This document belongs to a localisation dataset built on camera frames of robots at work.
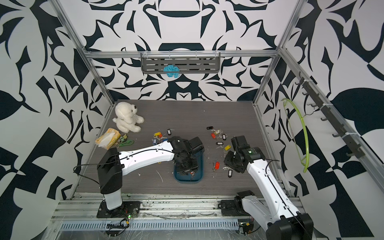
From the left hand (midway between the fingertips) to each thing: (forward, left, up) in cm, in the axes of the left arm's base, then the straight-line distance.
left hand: (196, 170), depth 77 cm
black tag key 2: (+1, -19, -9) cm, 21 cm away
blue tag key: (+23, +25, -10) cm, 36 cm away
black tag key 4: (+25, -20, -10) cm, 34 cm away
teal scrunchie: (+53, +12, +24) cm, 60 cm away
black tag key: (+30, +16, -9) cm, 35 cm away
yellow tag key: (+29, +24, -10) cm, 39 cm away
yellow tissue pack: (+24, +53, -6) cm, 59 cm away
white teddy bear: (+30, +40, +4) cm, 50 cm away
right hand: (+4, -17, 0) cm, 17 cm away
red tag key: (+6, -13, -11) cm, 18 cm away
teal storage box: (0, +1, -10) cm, 10 cm away
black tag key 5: (+20, -17, -10) cm, 28 cm away
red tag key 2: (+27, -13, -11) cm, 32 cm away
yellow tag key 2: (+17, -21, -10) cm, 29 cm away
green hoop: (-5, -47, +13) cm, 49 cm away
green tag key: (+25, +46, -9) cm, 53 cm away
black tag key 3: (+33, -11, -10) cm, 36 cm away
